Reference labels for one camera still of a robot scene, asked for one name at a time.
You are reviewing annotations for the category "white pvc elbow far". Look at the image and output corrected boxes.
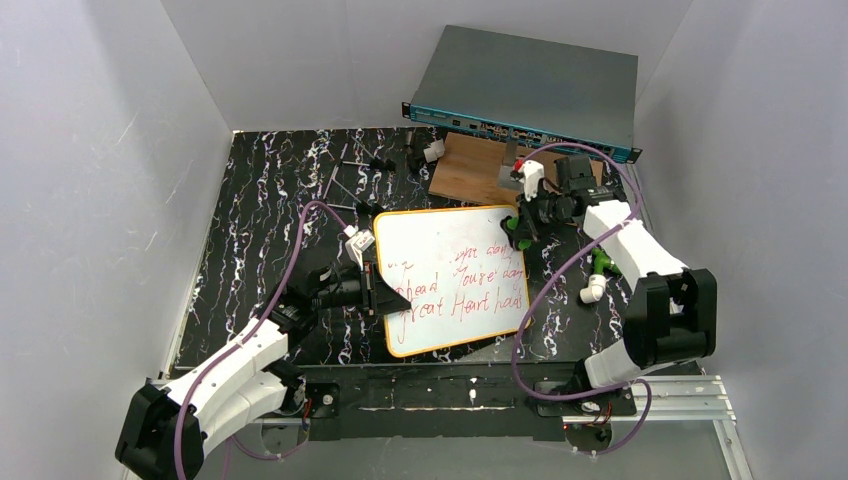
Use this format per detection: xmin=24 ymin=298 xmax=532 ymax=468
xmin=423 ymin=139 xmax=445 ymax=164

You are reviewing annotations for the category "brown wooden board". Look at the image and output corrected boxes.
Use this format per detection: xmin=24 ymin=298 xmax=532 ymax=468
xmin=427 ymin=131 xmax=605 ymax=213

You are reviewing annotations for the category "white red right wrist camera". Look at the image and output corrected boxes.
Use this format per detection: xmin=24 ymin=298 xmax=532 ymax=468
xmin=511 ymin=160 xmax=545 ymax=201

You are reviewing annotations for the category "teal grey network switch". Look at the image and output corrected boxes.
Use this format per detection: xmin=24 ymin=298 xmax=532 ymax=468
xmin=402 ymin=25 xmax=642 ymax=164

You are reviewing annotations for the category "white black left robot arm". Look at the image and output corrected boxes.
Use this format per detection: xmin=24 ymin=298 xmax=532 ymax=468
xmin=114 ymin=261 xmax=411 ymax=479

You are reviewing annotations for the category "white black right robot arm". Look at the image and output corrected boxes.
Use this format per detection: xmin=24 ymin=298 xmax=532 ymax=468
xmin=502 ymin=155 xmax=718 ymax=402

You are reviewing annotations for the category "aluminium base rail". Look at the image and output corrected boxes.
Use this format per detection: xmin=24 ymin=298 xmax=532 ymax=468
xmin=182 ymin=372 xmax=752 ymax=479

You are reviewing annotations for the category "white pvc elbow near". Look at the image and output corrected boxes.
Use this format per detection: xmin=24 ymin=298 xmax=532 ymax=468
xmin=579 ymin=274 xmax=607 ymax=304

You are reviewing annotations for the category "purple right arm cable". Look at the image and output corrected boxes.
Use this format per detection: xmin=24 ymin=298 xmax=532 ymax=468
xmin=510 ymin=141 xmax=653 ymax=457

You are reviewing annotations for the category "green black whiteboard eraser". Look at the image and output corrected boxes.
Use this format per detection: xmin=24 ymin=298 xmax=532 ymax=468
xmin=500 ymin=216 xmax=537 ymax=251

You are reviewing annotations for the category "yellow framed whiteboard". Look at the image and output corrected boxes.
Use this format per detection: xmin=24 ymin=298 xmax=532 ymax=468
xmin=373 ymin=205 xmax=530 ymax=358

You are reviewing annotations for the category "silver metal bracket stand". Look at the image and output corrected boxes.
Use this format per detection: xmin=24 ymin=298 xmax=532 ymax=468
xmin=498 ymin=140 xmax=524 ymax=198

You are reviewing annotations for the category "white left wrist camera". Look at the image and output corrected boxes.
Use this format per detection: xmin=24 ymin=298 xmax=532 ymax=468
xmin=344 ymin=225 xmax=375 ymax=270

